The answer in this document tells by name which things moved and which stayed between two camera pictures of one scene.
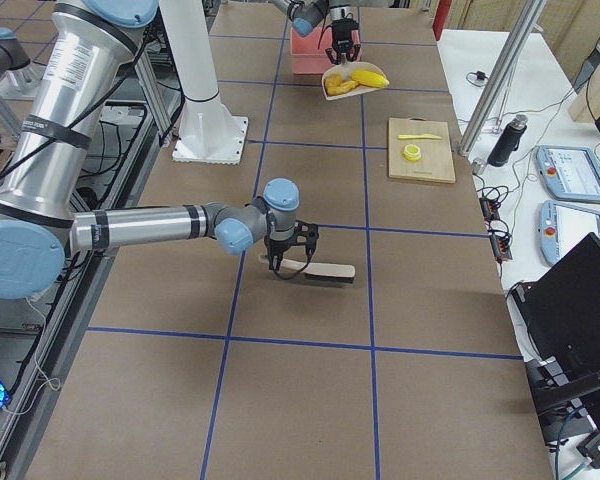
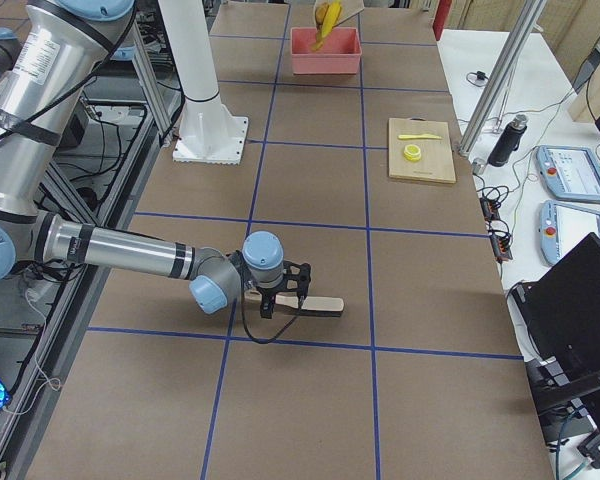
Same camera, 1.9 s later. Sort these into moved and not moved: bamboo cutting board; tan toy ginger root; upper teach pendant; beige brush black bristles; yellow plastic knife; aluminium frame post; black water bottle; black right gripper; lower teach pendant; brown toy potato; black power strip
Moved: black right gripper; beige brush black bristles; tan toy ginger root; brown toy potato
Not moved: yellow plastic knife; aluminium frame post; lower teach pendant; upper teach pendant; black power strip; black water bottle; bamboo cutting board
